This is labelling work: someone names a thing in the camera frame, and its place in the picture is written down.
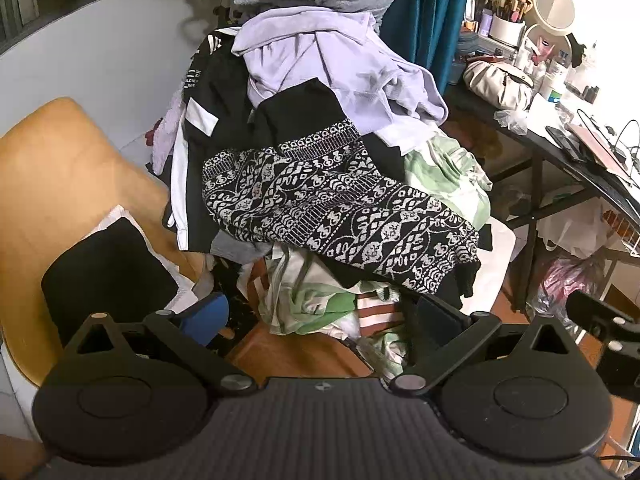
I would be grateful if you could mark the white makeup brush holder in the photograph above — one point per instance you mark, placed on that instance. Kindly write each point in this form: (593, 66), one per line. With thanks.
(507, 27)

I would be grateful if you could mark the group of cosmetic bottles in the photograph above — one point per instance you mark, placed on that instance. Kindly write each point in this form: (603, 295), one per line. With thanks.
(545, 72)

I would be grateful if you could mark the green white cloth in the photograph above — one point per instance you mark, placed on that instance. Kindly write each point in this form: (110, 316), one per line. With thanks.
(445, 175)

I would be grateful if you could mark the black white patterned pants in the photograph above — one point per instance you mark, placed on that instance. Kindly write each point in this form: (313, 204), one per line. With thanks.
(325, 200)

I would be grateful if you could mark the crumpled clear plastic bag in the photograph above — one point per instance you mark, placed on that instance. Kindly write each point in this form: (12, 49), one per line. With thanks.
(510, 120)

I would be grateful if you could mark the white bag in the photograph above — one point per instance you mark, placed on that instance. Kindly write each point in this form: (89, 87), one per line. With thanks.
(570, 235)

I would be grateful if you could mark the black desk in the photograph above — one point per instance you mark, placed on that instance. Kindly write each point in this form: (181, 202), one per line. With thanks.
(480, 105)

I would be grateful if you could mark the plain black garment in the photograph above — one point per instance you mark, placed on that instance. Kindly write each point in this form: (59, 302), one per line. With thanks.
(300, 110)

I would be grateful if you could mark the pink plastic bag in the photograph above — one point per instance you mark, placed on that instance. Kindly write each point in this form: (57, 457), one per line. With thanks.
(565, 280)

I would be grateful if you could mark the pink purple cloth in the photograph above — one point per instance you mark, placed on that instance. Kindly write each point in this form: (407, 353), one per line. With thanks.
(165, 135)

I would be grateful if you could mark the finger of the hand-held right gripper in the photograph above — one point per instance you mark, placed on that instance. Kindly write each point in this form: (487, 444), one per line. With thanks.
(600, 317)

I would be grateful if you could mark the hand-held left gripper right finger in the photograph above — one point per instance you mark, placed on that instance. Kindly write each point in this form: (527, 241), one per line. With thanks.
(435, 320)

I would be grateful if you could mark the black phone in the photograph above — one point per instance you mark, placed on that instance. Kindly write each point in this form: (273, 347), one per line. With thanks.
(562, 140)

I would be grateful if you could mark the brown white striped cloth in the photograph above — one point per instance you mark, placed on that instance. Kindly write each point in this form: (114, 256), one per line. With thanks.
(377, 315)

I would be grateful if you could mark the black jacket with white stripes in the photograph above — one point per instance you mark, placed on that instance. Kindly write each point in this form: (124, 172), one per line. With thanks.
(220, 85)

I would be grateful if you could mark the round white mirror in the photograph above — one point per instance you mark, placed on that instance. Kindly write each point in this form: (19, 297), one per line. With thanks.
(552, 7)

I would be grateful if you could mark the teal curtain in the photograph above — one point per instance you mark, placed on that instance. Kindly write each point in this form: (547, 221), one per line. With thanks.
(430, 10)

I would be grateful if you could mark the beige bag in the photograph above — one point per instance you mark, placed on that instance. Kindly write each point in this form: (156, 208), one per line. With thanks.
(495, 82)

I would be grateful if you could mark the folded black cloth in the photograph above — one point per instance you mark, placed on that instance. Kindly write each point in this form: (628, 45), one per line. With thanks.
(110, 270)

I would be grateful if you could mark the pink laptop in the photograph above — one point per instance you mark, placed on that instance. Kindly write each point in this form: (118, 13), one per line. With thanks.
(600, 152)

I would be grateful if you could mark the yellow wooden chair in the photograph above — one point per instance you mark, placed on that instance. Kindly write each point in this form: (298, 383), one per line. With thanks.
(60, 160)

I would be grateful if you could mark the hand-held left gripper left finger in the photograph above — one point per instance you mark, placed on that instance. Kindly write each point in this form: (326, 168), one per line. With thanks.
(205, 317)

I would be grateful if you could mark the lilac garment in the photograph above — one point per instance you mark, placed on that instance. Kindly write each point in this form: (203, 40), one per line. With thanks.
(320, 55)

